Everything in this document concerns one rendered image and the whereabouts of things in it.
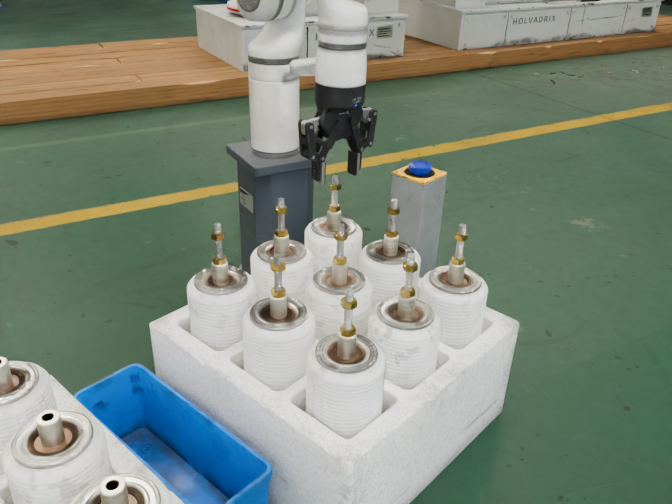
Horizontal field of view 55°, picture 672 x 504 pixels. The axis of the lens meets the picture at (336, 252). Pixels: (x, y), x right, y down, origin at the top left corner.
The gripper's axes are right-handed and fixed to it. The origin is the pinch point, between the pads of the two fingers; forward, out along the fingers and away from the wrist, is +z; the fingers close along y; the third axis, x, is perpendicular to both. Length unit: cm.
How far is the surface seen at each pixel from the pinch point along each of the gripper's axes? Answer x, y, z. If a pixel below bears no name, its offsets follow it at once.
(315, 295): -14.2, -14.7, 10.4
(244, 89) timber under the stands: 153, 76, 33
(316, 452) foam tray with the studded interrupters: -31.1, -27.0, 18.5
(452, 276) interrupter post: -23.8, 2.4, 8.5
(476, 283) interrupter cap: -26.1, 5.0, 9.4
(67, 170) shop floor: 113, -9, 36
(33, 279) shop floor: 56, -36, 36
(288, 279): -6.5, -13.8, 12.0
